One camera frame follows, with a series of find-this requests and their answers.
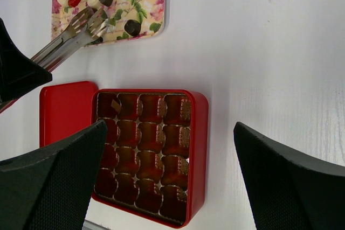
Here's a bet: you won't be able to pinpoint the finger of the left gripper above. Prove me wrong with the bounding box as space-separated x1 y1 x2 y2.
1 21 52 102

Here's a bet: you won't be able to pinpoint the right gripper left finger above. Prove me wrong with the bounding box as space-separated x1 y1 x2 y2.
1 120 107 229

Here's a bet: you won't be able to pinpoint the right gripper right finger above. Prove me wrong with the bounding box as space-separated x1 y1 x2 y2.
233 122 344 229

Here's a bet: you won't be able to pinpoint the metal serving tongs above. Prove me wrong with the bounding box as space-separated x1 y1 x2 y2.
0 6 110 114

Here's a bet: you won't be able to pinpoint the tan square chocolate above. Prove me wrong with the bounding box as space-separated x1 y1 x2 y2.
111 99 121 114

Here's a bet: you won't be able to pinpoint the dark flat chocolate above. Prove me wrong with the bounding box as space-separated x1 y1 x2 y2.
91 37 103 45

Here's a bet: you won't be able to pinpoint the red chocolate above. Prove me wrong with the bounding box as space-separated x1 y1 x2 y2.
67 0 81 8

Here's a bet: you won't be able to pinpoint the red chocolate box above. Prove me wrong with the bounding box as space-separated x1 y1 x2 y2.
92 89 209 229

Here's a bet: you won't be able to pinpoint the dark round chocolate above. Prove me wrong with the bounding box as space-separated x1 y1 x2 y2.
124 19 141 37

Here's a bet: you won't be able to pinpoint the red box lid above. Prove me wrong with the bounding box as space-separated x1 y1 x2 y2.
39 81 98 148

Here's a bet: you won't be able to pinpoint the floral serving tray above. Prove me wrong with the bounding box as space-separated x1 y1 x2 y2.
51 0 167 47

